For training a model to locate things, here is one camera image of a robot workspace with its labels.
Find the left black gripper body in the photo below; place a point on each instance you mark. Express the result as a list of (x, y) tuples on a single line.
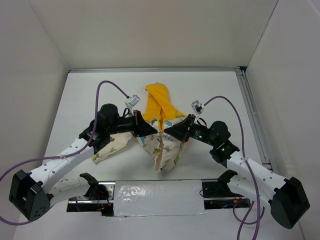
[(125, 124)]

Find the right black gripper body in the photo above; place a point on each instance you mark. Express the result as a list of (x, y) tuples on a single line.
[(199, 132)]

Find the yellow cream dinosaur print jacket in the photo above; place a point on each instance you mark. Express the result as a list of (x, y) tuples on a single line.
[(160, 114)]

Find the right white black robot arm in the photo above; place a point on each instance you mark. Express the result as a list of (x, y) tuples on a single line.
[(285, 198)]

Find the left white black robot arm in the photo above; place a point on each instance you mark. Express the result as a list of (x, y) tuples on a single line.
[(32, 192)]

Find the white taped cover plate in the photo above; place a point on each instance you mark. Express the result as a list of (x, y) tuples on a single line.
[(158, 198)]

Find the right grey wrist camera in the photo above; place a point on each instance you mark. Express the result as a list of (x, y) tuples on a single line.
[(198, 108)]

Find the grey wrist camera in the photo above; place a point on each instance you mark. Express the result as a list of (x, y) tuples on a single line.
[(132, 101), (198, 108)]

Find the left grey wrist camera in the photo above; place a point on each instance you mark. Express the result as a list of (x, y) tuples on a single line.
[(132, 101)]

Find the aluminium frame rail right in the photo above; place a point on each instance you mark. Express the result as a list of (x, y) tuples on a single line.
[(265, 153)]

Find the aluminium frame rail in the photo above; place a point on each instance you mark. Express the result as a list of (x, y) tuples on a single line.
[(156, 69), (265, 153)]

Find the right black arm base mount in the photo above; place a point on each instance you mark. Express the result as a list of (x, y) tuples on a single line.
[(217, 195)]

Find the aluminium frame rail back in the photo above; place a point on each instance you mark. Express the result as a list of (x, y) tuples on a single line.
[(156, 69)]

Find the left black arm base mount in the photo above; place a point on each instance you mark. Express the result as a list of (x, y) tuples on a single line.
[(99, 197)]

